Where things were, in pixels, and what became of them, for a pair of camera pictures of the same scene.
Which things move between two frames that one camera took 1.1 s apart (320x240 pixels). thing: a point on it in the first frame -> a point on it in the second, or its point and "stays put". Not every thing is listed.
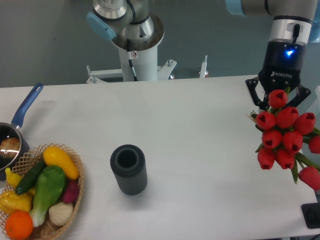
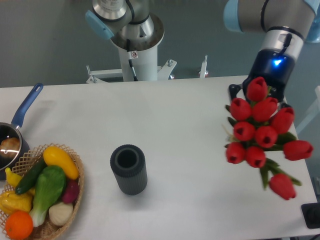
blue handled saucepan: (12, 146) stays put
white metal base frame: (163, 71) stays put
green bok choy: (51, 182) stays put
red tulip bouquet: (288, 136) -> (261, 136)
